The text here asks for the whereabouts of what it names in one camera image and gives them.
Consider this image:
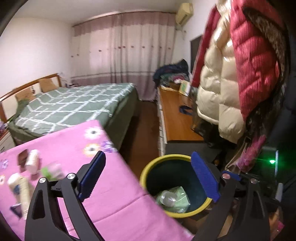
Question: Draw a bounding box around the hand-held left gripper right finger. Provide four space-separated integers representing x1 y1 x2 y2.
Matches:
191 151 271 241

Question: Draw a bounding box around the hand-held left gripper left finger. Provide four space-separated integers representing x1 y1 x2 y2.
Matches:
24 151 107 241

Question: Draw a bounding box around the clear plastic bag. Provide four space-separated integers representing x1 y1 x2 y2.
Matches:
159 189 177 207

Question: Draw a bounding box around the dark trash bin yellow rim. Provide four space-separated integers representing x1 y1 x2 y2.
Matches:
139 154 213 219

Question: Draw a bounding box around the white paper cup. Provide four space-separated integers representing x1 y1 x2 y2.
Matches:
25 149 41 174

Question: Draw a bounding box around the small dusky pink box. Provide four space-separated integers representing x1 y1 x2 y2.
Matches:
17 149 29 173

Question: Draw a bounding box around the cream tube with blue cap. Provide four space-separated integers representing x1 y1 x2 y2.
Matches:
7 173 31 220

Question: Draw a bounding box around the pink floral garment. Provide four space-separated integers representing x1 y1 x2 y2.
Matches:
225 134 266 173

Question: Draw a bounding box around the pink floral tablecloth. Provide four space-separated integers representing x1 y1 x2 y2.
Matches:
0 120 195 241

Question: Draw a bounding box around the long wooden cabinet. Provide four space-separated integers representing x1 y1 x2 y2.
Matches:
157 86 204 157

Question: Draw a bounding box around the black jacket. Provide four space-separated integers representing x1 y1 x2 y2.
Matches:
268 14 296 153

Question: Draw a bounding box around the small dark item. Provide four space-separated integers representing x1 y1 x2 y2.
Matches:
179 105 193 116

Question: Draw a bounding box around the bed with green checked quilt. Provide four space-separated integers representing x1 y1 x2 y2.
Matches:
8 83 140 151

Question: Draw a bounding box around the cream puffer jacket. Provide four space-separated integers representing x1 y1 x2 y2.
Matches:
195 0 245 144

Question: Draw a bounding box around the green white box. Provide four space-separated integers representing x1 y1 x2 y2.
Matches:
178 80 192 95

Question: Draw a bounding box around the white nightstand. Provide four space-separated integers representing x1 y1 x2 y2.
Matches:
0 130 16 153

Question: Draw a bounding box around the brown pillow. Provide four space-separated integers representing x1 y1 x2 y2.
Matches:
15 89 35 102
38 78 57 92

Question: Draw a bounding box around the pile of mixed clothes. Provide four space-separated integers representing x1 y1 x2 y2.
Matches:
153 59 191 90

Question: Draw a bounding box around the red puffer jacket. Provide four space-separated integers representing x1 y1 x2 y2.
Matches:
190 0 285 121

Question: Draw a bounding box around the wooden headboard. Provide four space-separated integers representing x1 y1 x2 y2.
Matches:
0 73 62 123

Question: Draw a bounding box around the pink white curtain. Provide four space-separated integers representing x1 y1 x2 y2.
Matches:
72 12 176 101

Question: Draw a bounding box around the black television screen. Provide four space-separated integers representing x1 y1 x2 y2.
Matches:
190 35 204 87

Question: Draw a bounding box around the wall air conditioner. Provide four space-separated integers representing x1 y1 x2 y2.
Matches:
174 2 194 30

